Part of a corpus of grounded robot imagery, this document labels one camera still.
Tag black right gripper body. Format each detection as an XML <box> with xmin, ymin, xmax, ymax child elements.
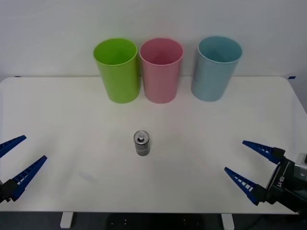
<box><xmin>263</xmin><ymin>156</ymin><xmax>307</xmax><ymax>215</ymax></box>

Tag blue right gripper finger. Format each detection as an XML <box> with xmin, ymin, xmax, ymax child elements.
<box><xmin>224</xmin><ymin>166</ymin><xmax>267</xmax><ymax>206</ymax></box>
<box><xmin>242</xmin><ymin>140</ymin><xmax>286</xmax><ymax>165</ymax></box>

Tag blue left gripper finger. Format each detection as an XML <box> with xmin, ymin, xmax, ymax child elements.
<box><xmin>0</xmin><ymin>135</ymin><xmax>27</xmax><ymax>159</ymax></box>
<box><xmin>0</xmin><ymin>155</ymin><xmax>48</xmax><ymax>204</ymax></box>

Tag dark grey drink can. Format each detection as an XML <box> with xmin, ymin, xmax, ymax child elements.
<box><xmin>133</xmin><ymin>130</ymin><xmax>151</xmax><ymax>157</ymax></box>

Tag white table leg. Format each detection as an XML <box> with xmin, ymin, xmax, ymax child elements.
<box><xmin>220</xmin><ymin>213</ymin><xmax>235</xmax><ymax>230</ymax></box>
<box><xmin>59</xmin><ymin>212</ymin><xmax>74</xmax><ymax>229</ymax></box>

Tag pale blue plastic bin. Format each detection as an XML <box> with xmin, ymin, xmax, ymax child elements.
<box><xmin>190</xmin><ymin>35</ymin><xmax>243</xmax><ymax>102</ymax></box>

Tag pink plastic bin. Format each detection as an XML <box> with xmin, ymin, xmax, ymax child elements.
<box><xmin>139</xmin><ymin>37</ymin><xmax>184</xmax><ymax>104</ymax></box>

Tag green plastic bin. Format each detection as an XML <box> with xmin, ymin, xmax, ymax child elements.
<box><xmin>93</xmin><ymin>37</ymin><xmax>141</xmax><ymax>104</ymax></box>

